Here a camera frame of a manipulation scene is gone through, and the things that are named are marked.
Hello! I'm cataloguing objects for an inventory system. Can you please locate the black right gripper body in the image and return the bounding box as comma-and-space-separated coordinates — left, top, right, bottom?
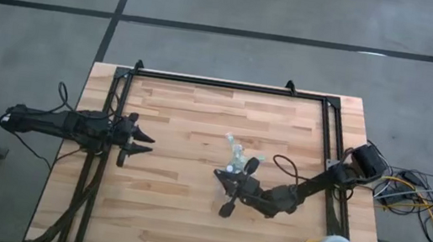
229, 173, 277, 214

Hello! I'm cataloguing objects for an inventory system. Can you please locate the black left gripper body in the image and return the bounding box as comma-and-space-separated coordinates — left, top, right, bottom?
104, 114, 135, 157

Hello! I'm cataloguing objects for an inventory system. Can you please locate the clear acrylic organizer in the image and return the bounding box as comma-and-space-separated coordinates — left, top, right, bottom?
210, 159, 246, 214

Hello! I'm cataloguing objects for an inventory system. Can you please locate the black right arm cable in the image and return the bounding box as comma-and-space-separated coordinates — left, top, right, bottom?
269, 152, 307, 190

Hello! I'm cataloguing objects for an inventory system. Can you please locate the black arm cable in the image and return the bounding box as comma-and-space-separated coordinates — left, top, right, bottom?
6, 75, 120, 178
269, 152, 307, 190

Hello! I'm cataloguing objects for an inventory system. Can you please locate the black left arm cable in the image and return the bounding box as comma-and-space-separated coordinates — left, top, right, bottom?
6, 75, 120, 178

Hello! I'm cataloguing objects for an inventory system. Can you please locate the black aluminium table frame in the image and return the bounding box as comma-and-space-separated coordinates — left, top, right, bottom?
23, 46, 410, 242

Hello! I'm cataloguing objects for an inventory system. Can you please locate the black floor cable bundle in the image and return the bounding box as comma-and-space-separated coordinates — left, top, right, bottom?
354, 140, 433, 242

